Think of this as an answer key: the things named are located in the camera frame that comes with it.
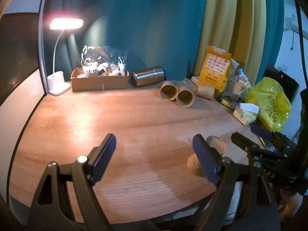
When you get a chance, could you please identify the yellow green curtain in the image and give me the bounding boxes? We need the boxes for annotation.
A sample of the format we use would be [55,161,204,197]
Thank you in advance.
[193,0,267,85]

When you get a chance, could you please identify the brown cardboard tray box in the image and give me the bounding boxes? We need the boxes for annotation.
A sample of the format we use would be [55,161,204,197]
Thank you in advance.
[70,68,130,92]

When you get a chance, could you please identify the yellow paper package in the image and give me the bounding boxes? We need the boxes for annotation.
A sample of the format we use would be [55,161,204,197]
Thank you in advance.
[198,46,232,92]

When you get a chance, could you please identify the small white box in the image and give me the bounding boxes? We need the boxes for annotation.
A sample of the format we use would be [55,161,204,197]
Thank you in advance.
[191,76,199,85]

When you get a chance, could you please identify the paper cup lying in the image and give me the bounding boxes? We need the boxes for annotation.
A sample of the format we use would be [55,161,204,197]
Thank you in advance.
[160,81,179,101]
[176,87,194,107]

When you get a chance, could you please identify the stainless steel tumbler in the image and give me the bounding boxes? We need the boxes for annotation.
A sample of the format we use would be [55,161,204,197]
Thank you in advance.
[131,67,166,87]

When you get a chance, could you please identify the white woven basket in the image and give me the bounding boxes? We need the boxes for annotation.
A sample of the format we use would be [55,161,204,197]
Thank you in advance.
[230,79,247,95]

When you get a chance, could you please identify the paper cup lying left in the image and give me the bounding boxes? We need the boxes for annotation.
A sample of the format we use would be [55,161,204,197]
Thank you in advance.
[160,81,179,101]

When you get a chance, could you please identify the white tissue pack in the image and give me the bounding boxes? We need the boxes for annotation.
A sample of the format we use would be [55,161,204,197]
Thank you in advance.
[233,103,259,125]

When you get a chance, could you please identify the black device with light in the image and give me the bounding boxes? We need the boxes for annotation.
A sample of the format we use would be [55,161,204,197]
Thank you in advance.
[263,64,300,104]

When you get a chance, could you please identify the paper cup lying middle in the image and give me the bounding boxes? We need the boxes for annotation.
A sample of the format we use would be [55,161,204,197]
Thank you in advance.
[176,87,194,107]

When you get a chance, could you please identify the grey cloth glove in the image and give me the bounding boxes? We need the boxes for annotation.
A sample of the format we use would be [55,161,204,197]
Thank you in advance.
[218,91,244,110]

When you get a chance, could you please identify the person's right hand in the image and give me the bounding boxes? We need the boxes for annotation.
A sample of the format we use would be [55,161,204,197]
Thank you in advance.
[279,189,303,221]

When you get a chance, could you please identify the yellow plastic bag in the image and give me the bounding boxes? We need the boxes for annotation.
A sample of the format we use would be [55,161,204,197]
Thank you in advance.
[245,77,292,132]

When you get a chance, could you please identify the patterned paper cup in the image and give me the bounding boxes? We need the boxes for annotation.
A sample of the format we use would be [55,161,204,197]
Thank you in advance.
[186,134,226,179]

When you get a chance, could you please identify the white desk lamp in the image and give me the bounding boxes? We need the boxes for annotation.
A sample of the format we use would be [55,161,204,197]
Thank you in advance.
[47,17,84,96]

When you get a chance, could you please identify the small paper cup behind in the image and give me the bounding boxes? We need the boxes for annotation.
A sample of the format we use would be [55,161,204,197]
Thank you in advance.
[196,85,215,100]

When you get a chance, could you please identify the clear plastic cup sleeve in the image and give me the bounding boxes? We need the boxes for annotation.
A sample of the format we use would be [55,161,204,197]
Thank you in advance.
[180,78,197,94]

